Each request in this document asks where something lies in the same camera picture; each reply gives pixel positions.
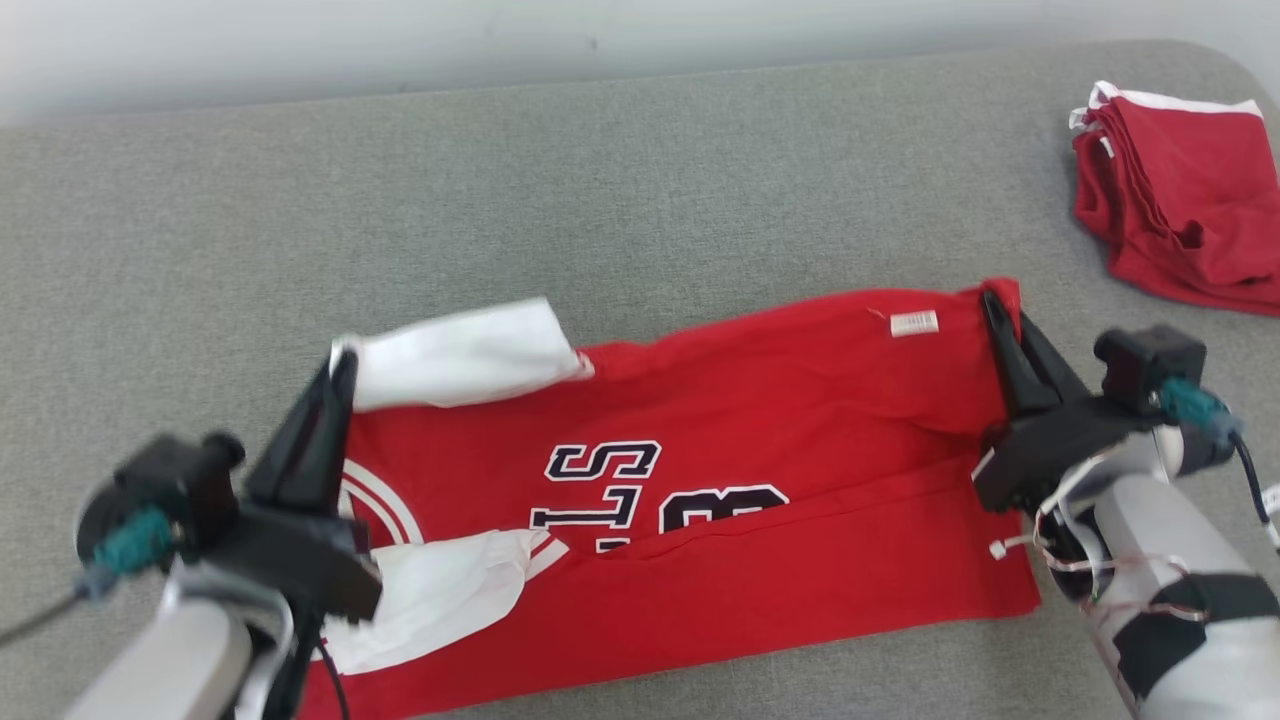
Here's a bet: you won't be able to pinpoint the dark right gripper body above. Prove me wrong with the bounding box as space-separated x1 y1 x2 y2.
972 395 1166 516

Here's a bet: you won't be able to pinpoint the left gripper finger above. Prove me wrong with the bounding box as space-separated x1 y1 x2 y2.
245 365 336 506
298 345 359 506

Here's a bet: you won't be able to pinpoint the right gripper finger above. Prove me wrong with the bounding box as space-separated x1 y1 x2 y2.
982 290 1043 418
1018 312 1093 406

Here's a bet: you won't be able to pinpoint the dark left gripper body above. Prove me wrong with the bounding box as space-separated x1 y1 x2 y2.
200 495 383 623

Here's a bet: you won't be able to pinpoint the red shorts with white band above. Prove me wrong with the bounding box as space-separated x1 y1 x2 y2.
1068 80 1280 317

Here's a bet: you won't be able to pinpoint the red basketball jersey white sleeves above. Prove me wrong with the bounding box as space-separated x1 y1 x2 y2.
298 278 1043 720

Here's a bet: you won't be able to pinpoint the grey fabric sofa cushion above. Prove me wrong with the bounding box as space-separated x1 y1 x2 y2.
0 40 1280 720

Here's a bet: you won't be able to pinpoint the thin white wire bundle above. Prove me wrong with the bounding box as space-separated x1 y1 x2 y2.
988 455 1193 613

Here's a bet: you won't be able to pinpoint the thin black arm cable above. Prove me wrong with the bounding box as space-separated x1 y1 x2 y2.
312 635 353 720

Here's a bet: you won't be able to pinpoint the teal plug camera cable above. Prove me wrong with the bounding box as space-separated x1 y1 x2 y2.
0 507 179 646
1158 376 1280 536

